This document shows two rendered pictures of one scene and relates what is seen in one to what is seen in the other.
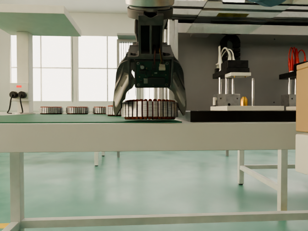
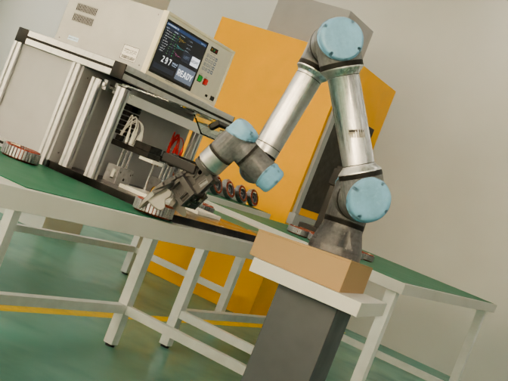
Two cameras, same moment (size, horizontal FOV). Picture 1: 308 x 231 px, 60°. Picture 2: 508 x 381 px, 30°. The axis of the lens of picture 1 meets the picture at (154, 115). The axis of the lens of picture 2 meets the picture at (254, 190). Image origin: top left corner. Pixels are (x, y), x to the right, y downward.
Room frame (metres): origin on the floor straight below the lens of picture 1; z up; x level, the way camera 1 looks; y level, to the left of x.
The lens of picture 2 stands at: (-1.02, 2.05, 0.96)
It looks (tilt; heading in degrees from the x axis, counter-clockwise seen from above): 1 degrees down; 302
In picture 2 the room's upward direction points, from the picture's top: 21 degrees clockwise
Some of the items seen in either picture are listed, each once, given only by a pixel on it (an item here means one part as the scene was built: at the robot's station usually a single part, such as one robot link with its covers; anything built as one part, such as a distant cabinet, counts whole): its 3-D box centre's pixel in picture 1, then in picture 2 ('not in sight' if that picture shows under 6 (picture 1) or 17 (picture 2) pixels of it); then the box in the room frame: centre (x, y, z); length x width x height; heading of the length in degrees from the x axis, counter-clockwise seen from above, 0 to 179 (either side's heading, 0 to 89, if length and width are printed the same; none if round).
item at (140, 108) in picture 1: (149, 110); (153, 208); (0.53, 0.01, 0.77); 0.11 x 0.11 x 0.04
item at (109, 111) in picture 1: (121, 110); (20, 153); (0.96, 0.12, 0.77); 0.11 x 0.11 x 0.04
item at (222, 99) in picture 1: (226, 101); (118, 175); (0.90, -0.24, 0.80); 0.08 x 0.05 x 0.06; 94
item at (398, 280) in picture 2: not in sight; (341, 320); (1.13, -2.73, 0.38); 1.85 x 1.10 x 0.75; 94
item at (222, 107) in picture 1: (244, 108); (151, 196); (0.75, -0.25, 0.78); 0.15 x 0.15 x 0.01; 4
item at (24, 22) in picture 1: (34, 66); not in sight; (1.28, 0.57, 0.98); 0.37 x 0.35 x 0.46; 94
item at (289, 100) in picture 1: (295, 102); (159, 187); (0.92, -0.49, 0.80); 0.08 x 0.05 x 0.06; 94
